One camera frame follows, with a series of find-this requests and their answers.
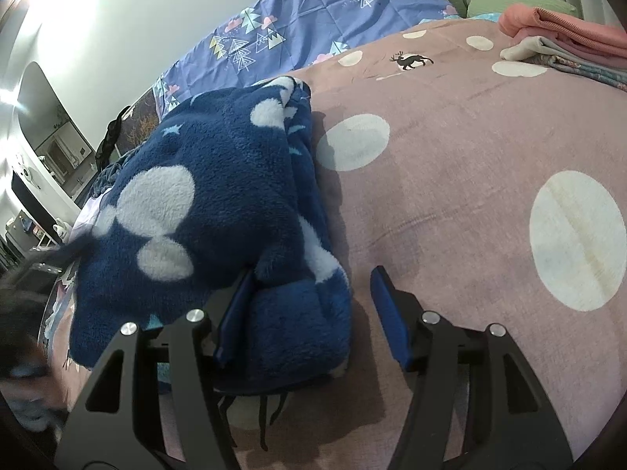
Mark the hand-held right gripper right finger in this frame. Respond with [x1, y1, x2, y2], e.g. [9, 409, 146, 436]
[370, 265, 575, 470]

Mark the pink folded cloth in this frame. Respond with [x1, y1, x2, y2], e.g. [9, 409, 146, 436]
[498, 2, 627, 60]

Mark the teal fleece blanket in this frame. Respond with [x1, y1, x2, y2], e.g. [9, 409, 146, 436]
[89, 155, 129, 197]

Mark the arched wall mirror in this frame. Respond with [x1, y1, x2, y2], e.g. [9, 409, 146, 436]
[16, 61, 97, 197]

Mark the white round device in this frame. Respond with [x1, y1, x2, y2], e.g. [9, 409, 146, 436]
[14, 153, 39, 183]

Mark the navy fleece star-print garment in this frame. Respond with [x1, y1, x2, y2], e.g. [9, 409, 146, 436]
[69, 76, 354, 398]

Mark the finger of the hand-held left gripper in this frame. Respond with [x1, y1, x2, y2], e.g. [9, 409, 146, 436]
[20, 239, 96, 277]

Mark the purple tree-print quilt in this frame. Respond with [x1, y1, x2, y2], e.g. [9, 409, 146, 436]
[152, 0, 464, 119]

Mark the black screen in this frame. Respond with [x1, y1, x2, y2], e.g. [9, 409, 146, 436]
[10, 173, 82, 223]

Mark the dark wall poster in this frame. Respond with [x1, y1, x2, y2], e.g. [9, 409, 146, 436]
[116, 87, 161, 158]

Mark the pink polka dot bed sheet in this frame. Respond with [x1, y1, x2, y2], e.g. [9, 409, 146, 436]
[42, 10, 627, 470]

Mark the beige folded cloth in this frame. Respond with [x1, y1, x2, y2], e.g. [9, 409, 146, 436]
[500, 36, 560, 63]

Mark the black bag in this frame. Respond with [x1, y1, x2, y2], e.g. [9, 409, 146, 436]
[94, 105, 134, 168]

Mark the floral folded cloth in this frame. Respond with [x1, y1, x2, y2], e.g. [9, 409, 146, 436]
[528, 50, 627, 93]

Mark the lavender cloth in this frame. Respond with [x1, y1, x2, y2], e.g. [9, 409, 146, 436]
[72, 190, 107, 237]

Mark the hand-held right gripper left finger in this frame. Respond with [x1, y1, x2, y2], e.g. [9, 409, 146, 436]
[54, 270, 256, 470]

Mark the white shelf rack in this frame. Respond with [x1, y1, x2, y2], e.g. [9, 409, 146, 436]
[28, 226, 62, 253]

